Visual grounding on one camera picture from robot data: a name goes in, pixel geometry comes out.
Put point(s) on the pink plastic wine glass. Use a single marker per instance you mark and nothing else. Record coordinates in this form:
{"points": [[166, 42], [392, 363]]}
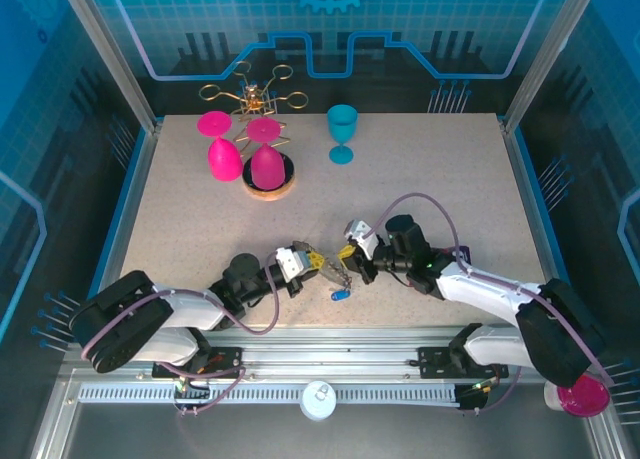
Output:
{"points": [[224, 161], [267, 166]]}

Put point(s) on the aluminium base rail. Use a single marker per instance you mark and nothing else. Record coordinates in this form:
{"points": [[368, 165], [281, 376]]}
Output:
{"points": [[330, 359]]}

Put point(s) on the blue plastic key tag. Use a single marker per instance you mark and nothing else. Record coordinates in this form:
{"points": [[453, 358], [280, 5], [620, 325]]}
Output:
{"points": [[340, 296]]}

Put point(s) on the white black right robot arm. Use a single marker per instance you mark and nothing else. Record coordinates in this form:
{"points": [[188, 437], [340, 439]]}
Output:
{"points": [[480, 294]]}

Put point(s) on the teal plastic wine glass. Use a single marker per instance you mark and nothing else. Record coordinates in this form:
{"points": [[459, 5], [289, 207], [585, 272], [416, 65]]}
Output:
{"points": [[342, 121]]}

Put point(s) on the aluminium table side rail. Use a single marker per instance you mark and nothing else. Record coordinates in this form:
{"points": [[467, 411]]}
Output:
{"points": [[525, 189], [131, 189]]}

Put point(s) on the purple candy packet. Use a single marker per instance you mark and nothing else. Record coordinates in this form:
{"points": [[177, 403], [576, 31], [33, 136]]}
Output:
{"points": [[465, 252]]}

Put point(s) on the white round tin can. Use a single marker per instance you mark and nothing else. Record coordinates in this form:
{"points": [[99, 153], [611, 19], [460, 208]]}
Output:
{"points": [[317, 404]]}

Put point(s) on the aluminium frame post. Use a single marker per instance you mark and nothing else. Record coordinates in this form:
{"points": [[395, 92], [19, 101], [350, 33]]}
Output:
{"points": [[110, 54], [545, 54]]}

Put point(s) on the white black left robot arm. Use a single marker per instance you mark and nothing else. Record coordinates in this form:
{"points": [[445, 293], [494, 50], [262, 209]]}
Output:
{"points": [[190, 309]]}

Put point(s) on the pink and white plastic cup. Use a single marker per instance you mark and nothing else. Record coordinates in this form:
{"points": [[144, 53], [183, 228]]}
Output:
{"points": [[582, 401]]}

